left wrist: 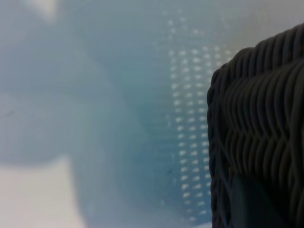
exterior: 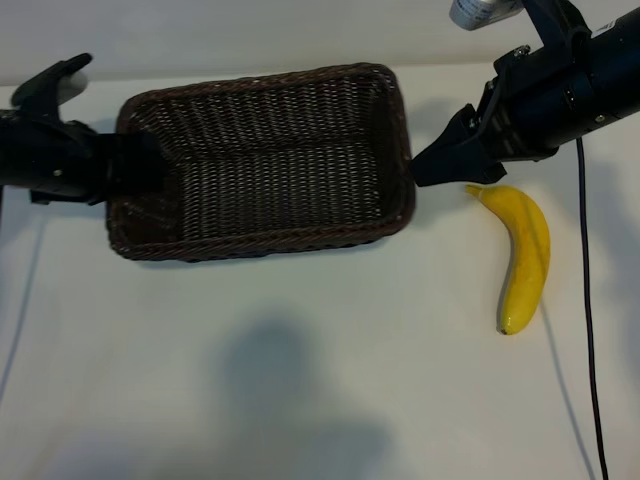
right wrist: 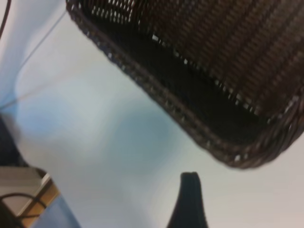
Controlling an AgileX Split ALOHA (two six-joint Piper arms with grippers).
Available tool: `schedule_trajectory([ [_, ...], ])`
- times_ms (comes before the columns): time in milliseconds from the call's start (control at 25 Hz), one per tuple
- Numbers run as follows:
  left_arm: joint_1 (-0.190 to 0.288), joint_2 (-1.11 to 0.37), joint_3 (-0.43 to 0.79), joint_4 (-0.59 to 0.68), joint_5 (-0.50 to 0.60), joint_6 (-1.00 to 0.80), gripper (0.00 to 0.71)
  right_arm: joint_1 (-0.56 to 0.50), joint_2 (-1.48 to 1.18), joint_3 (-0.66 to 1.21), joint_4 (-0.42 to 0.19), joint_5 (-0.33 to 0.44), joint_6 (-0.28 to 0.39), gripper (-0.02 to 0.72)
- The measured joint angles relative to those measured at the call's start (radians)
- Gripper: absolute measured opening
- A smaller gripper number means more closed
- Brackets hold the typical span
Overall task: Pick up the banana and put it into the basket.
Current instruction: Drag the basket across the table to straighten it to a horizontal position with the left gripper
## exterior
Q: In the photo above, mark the yellow banana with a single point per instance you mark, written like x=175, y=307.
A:
x=530, y=235

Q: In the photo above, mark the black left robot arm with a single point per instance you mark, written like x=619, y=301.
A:
x=12, y=150

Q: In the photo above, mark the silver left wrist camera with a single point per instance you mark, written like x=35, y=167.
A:
x=75, y=82

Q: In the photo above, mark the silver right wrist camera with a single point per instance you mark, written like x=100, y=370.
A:
x=480, y=12

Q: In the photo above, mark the black left camera bracket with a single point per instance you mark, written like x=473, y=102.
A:
x=37, y=90

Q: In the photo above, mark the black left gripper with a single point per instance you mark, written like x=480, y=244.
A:
x=65, y=160

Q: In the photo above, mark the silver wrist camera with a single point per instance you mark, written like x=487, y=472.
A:
x=75, y=82
x=480, y=12

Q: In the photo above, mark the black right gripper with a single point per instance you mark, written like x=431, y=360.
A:
x=530, y=110

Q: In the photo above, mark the black right camera bracket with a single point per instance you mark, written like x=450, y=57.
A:
x=555, y=20

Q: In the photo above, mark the black camera bracket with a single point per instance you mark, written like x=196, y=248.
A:
x=37, y=90
x=555, y=20

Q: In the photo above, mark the dark brown woven wicker basket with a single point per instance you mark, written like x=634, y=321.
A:
x=275, y=165

